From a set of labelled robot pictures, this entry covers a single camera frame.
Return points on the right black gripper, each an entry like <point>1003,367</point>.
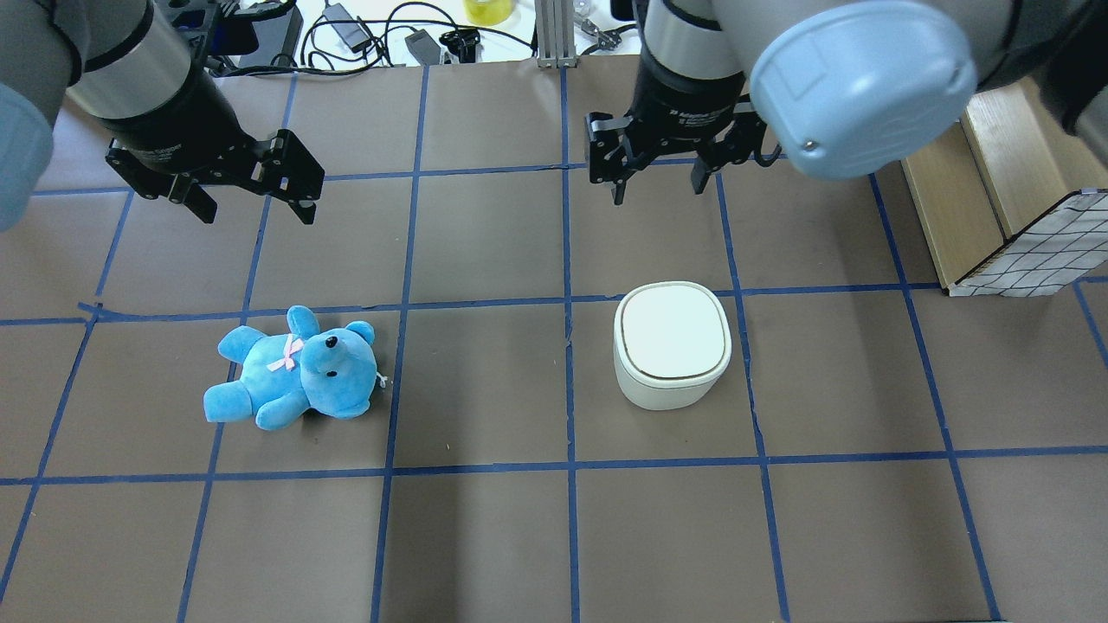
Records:
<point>686,102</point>

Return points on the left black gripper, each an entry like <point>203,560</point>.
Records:
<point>176,119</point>

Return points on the white trash can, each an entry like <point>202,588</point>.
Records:
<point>671,343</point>

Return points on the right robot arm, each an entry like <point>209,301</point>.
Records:
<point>840,88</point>

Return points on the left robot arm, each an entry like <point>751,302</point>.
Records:
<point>113,59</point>

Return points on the black power adapter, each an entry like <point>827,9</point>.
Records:
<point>349,30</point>

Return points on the blue teddy bear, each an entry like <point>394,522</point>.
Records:
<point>281,377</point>

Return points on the yellow tape roll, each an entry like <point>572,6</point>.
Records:
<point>487,13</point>

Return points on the wooden box with grid cloth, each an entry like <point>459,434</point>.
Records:
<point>1010,204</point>

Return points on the aluminium frame post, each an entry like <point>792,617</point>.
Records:
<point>555,29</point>

